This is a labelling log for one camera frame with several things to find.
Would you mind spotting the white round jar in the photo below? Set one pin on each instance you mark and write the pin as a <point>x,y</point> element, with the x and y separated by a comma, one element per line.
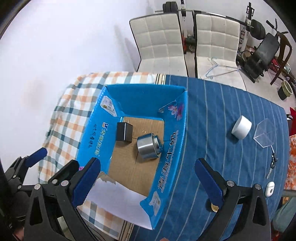
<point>241,128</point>

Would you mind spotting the operator fingertip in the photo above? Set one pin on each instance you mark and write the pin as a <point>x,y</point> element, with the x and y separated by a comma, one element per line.
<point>164,239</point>

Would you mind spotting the black key bunch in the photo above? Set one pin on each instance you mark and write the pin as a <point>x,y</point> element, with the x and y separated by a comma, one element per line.
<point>273,162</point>

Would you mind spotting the blue cardboard box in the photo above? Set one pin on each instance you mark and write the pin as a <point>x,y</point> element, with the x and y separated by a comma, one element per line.
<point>136,133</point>

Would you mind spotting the silver metal cylinder can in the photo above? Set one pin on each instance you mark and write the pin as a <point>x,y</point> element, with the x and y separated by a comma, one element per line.
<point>149,146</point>

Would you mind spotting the white padded chair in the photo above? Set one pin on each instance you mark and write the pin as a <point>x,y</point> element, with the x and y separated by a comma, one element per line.
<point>218,38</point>
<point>159,42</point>

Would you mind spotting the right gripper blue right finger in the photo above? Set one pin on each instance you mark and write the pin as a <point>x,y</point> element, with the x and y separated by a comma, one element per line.
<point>211,180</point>

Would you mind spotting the orange floral cushion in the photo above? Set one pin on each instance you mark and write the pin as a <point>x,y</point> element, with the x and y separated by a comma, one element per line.
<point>290,183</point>

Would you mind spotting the gold lid glass jar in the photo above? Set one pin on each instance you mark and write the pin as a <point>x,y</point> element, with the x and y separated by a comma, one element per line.
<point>214,208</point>

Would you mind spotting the black weight bench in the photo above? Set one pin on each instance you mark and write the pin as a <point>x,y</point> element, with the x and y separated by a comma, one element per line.
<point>259,60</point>

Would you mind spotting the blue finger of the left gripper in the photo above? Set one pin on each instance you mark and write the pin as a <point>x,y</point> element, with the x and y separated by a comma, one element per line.
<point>35,156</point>

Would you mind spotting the white earbuds case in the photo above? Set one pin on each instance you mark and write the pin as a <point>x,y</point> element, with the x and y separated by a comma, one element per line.
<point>269,189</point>

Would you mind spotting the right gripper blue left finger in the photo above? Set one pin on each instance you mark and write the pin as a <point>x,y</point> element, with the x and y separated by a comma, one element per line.
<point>83,180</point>

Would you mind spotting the clear plastic cube box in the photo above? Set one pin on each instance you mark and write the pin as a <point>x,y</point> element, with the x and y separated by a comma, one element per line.
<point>265,133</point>

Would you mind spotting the black power adapter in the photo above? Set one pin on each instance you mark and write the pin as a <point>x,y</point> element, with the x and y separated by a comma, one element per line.
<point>124,131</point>

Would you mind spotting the dark green waste bin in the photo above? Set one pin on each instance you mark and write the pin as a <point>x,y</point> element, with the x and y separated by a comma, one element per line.
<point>285,90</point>

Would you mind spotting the right white padded chair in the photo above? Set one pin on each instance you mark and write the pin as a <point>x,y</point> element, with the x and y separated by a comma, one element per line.
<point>218,38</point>

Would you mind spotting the plaid checkered cloth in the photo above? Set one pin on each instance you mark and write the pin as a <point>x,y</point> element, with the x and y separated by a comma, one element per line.
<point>67,125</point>

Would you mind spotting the blue striped tablecloth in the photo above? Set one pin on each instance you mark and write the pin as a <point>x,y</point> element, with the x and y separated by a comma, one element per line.
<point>213,109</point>

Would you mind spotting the left white padded chair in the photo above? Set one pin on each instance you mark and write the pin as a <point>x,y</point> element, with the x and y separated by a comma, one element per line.
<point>159,42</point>

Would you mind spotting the wire clothes hanger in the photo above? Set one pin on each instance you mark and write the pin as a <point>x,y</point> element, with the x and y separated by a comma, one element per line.
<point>217,69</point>

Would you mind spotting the brown wooden chair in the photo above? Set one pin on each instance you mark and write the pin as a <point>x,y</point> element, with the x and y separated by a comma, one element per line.
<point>284,42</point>

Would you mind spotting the barbell with black plates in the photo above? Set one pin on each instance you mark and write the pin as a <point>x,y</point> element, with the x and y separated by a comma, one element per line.
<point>252,26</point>

